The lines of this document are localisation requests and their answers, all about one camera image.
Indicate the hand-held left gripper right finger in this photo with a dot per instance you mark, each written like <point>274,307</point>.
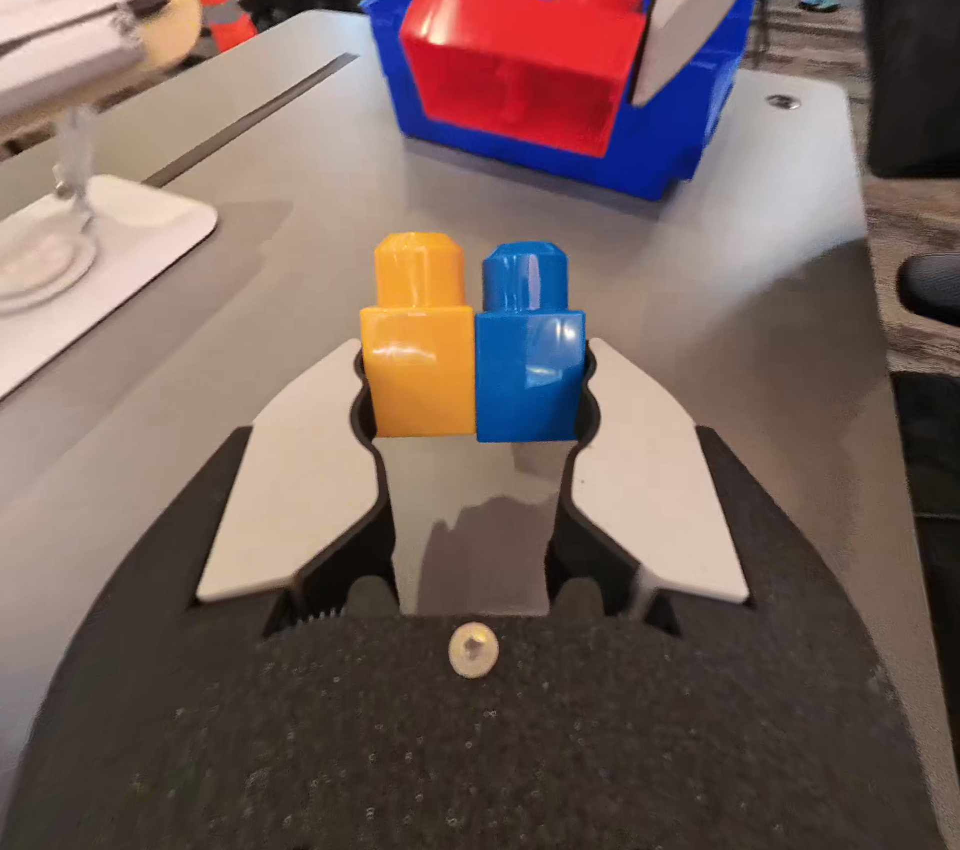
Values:
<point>652,490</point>

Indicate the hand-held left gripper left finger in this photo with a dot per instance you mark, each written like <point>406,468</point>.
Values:
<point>300,490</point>

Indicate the red two-stud toy block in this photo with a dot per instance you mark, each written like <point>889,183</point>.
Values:
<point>510,63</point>

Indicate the blue single-stud toy block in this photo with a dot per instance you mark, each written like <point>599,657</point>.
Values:
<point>529,378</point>

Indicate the yellow single-stud toy block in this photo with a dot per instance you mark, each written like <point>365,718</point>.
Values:
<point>420,370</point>

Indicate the blue plastic bin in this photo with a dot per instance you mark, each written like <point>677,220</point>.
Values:
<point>675,138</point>

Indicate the black desk grommet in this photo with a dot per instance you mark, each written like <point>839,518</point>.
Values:
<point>784,101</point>

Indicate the grey desk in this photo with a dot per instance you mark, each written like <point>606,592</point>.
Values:
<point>712,303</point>

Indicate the black office chair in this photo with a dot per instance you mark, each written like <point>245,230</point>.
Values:
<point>930,284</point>

